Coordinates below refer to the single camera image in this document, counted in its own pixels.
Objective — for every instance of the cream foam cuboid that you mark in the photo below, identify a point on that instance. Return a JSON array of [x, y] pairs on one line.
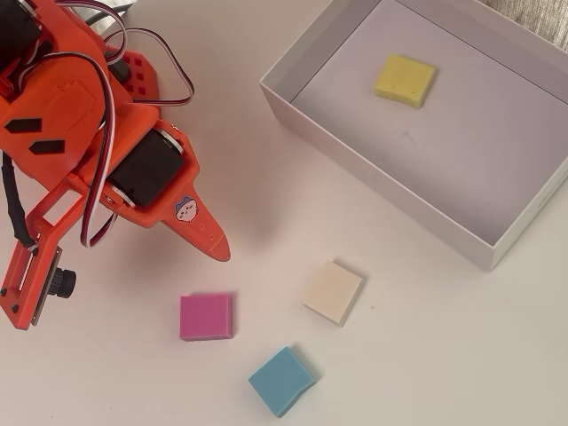
[[332, 290]]

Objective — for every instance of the orange robot base plate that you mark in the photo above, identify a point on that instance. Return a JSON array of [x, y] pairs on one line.
[[146, 86]]

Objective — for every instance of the wrist camera on orange bracket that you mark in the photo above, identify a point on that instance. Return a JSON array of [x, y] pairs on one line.
[[26, 281]]

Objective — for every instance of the pink foam cuboid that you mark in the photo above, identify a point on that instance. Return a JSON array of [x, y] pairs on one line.
[[205, 316]]

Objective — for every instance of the white cardboard bin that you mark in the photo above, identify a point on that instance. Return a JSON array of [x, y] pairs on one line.
[[444, 146]]

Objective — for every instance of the yellow foam cuboid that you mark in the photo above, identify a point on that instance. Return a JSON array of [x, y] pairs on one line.
[[403, 81]]

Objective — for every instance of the beige woven curtain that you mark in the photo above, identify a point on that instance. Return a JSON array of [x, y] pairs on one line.
[[546, 18]]

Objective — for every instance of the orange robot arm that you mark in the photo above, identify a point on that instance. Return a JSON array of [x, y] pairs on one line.
[[57, 102]]

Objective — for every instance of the blue foam cuboid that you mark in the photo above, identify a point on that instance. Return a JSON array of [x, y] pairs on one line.
[[280, 381]]

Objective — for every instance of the orange gripper black servo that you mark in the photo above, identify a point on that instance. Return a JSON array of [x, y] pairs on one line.
[[148, 166]]

